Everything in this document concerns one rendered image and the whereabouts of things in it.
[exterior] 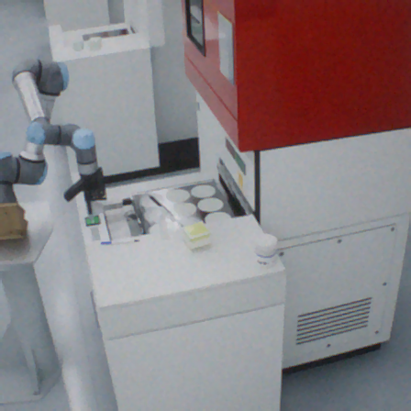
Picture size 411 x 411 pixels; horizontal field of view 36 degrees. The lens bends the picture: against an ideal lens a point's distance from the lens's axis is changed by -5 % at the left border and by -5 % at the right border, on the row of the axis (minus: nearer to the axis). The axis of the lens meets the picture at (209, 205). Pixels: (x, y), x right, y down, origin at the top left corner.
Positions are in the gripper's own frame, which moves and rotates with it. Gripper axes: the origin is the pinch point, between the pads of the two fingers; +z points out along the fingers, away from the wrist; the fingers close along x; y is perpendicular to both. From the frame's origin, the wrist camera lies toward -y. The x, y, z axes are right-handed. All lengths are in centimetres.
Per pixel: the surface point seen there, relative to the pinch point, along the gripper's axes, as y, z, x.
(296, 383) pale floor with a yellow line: 79, 98, -19
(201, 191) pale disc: 47, 8, 17
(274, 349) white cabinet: 55, 38, -50
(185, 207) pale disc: 38.0, 7.7, 7.0
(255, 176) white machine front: 59, -15, -15
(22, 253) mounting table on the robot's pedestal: -29.5, 15.7, 7.8
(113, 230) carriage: 8.2, 9.6, 3.3
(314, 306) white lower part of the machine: 86, 55, -16
